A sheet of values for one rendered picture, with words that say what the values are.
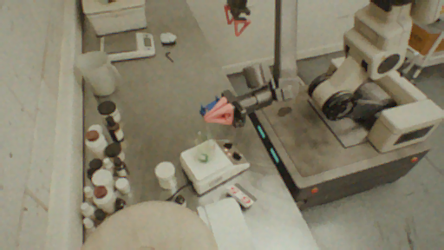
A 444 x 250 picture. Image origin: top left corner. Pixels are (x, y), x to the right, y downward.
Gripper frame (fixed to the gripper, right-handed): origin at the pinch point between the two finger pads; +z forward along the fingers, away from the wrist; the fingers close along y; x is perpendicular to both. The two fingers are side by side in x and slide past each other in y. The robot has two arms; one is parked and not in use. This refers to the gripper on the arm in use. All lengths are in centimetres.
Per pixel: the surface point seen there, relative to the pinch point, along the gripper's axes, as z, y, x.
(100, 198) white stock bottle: 33.9, -0.8, 17.3
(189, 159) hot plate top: 6.3, -1.5, 17.3
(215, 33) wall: -67, -130, 59
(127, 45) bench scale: 6, -81, 21
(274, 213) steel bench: -10.9, 22.9, 26.2
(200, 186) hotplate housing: 6.6, 7.4, 20.0
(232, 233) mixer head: 16, 41, -34
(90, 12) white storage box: 16, -102, 12
